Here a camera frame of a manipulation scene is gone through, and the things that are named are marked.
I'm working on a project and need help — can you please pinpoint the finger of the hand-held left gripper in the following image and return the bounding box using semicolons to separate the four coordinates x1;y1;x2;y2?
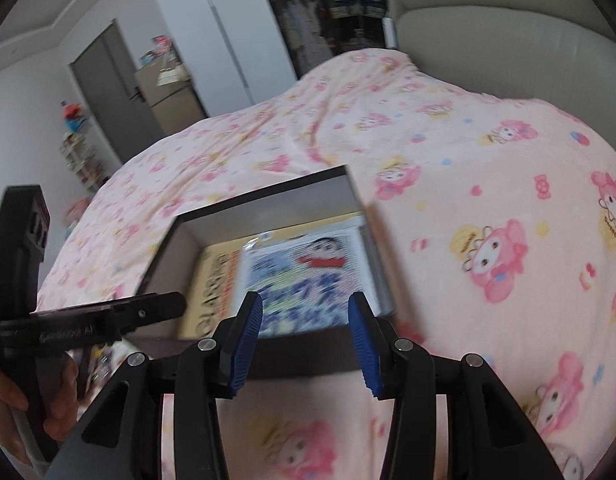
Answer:
108;291;189;335

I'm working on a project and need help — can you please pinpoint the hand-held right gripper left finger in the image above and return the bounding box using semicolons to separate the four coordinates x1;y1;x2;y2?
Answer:
45;291;263;480

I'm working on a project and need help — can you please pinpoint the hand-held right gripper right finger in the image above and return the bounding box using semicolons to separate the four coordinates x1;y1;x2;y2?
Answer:
348;291;569;480

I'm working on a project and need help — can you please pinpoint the black storage box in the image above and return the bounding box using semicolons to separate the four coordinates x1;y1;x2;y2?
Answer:
122;164;403;381

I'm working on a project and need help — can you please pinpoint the cartoon print picture board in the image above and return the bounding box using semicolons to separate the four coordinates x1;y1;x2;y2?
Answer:
235;222;383;336

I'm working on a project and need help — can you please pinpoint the person's left hand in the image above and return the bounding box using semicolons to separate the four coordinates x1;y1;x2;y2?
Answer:
0;354;81;466

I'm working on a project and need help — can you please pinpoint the yellow book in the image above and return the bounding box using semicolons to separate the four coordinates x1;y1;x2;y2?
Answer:
180;210;369;338

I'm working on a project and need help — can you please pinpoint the pink bag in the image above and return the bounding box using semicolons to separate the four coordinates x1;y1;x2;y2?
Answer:
62;196;93;228

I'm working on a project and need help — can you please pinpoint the white storage rack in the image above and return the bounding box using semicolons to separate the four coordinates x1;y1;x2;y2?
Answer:
60;130;111;193

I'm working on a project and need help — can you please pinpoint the beige cabinet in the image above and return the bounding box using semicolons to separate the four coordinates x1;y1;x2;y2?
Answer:
134;52;209;136

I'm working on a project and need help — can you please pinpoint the pink printed blanket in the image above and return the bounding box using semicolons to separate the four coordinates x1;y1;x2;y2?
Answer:
35;47;616;480

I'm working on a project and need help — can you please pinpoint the red and blue plush toy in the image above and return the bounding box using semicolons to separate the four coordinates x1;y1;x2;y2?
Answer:
60;101;88;133

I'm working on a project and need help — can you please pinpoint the dark grey door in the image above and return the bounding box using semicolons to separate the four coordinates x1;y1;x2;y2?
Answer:
69;19;163;166

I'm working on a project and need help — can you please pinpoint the white wardrobe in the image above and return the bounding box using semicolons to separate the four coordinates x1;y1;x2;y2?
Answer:
148;0;299;116

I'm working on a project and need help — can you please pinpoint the beige upholstered headboard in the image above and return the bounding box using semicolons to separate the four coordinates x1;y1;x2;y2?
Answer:
385;0;616;171

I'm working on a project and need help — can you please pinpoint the dark open closet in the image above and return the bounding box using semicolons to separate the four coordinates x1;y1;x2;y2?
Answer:
253;0;403;81

